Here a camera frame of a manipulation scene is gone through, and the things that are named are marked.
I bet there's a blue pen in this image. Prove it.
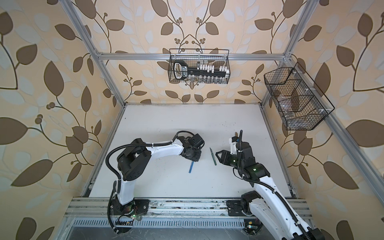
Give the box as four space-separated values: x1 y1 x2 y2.
189 161 194 174

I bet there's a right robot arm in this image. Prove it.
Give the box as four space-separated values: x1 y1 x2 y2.
216 131 325 240

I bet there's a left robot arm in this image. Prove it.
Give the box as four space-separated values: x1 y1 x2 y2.
105 131 205 235

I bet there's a green pen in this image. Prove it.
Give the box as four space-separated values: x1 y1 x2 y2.
210 148 217 166

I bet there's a black tool in basket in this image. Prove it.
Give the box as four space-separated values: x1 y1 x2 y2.
168 60 231 83

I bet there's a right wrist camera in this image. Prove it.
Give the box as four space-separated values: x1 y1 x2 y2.
229 136 239 155

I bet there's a right wire basket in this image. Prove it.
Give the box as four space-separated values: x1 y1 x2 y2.
264 63 335 131

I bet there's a wire basket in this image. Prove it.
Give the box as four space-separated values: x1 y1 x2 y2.
264 63 335 131
168 48 231 85

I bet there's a back wire basket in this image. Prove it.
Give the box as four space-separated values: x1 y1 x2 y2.
168 48 231 85

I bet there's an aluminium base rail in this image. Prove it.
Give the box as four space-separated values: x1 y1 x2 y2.
64 197 313 229

